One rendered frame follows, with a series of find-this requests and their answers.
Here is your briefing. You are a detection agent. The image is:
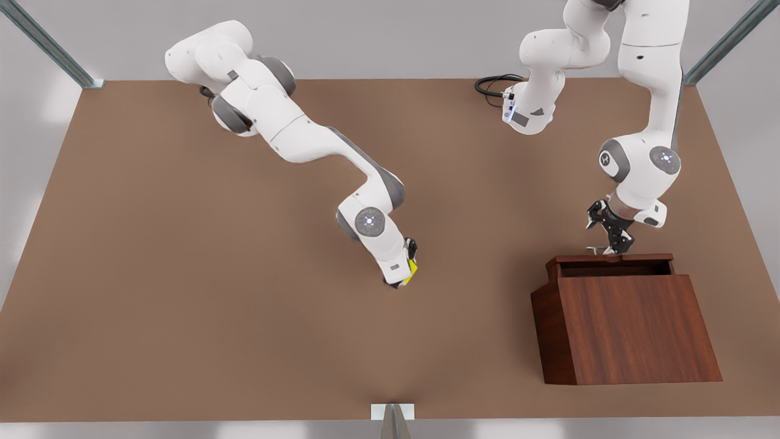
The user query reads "dark wooden cabinet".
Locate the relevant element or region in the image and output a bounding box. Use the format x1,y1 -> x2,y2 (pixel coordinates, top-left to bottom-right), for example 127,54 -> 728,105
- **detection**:
530,274 -> 724,386

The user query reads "silver frame post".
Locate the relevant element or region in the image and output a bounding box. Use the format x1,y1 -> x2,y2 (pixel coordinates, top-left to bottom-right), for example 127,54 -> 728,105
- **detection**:
0,0 -> 105,90
684,0 -> 780,86
371,403 -> 416,439

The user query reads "dark wooden drawer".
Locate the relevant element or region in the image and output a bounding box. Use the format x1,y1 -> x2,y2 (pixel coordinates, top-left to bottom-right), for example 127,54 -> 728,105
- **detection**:
545,253 -> 675,282

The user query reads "black cable loop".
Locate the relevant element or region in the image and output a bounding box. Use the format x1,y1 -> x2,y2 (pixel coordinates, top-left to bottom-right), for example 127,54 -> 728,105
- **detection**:
475,74 -> 528,108

